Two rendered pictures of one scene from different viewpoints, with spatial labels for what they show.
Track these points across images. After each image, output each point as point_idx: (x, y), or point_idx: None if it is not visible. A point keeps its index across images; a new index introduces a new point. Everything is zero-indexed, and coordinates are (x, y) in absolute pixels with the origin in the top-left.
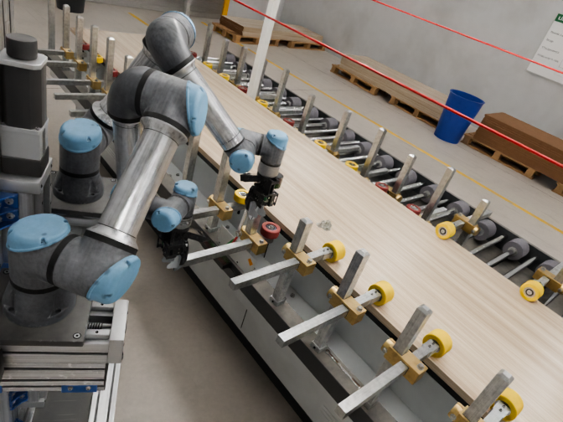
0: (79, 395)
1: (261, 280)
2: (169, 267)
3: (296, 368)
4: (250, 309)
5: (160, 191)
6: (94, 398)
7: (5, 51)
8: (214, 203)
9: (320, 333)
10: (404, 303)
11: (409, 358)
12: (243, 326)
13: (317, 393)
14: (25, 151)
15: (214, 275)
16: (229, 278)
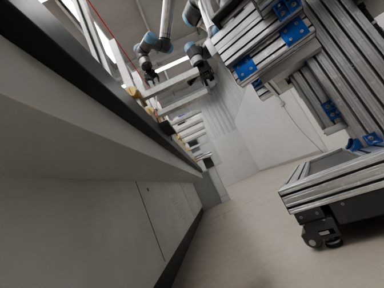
0: (319, 167)
1: (184, 107)
2: (214, 88)
3: (172, 218)
4: (176, 164)
5: (103, 76)
6: (305, 168)
7: None
8: (139, 91)
9: (176, 141)
10: None
11: None
12: (163, 255)
13: (188, 171)
14: None
15: (127, 260)
16: (168, 156)
